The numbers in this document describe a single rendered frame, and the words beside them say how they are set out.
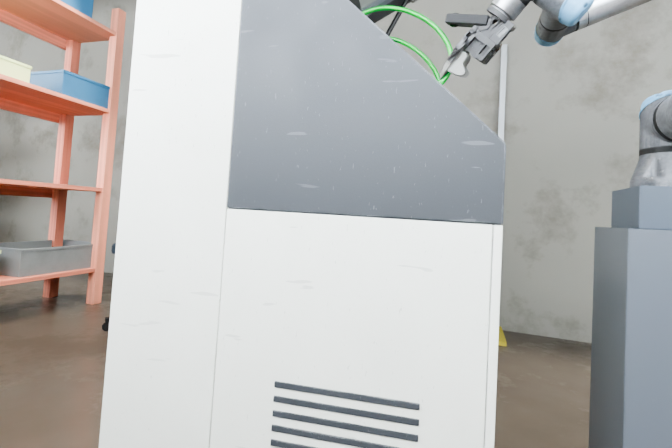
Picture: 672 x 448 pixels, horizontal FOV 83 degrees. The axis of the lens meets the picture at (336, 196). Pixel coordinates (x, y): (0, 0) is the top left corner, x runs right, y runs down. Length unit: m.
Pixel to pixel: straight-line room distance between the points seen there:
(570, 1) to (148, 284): 1.17
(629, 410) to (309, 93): 0.99
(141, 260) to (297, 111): 0.50
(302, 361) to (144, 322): 0.38
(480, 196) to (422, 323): 0.27
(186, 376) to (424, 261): 0.58
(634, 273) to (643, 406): 0.29
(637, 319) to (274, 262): 0.81
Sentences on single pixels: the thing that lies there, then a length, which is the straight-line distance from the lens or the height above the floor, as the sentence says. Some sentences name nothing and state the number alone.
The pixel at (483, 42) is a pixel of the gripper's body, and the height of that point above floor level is 1.26.
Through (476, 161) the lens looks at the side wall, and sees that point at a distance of 0.80.
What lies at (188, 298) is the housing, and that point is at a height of 0.58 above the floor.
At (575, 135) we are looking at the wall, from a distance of 3.27.
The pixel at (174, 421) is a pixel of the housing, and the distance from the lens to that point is 1.05.
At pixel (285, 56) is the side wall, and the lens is 0.90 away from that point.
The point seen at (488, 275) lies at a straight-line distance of 0.80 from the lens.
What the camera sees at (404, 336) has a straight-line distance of 0.82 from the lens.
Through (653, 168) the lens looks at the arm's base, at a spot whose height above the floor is 0.95.
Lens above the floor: 0.79
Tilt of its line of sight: 3 degrees up
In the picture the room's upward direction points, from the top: 3 degrees clockwise
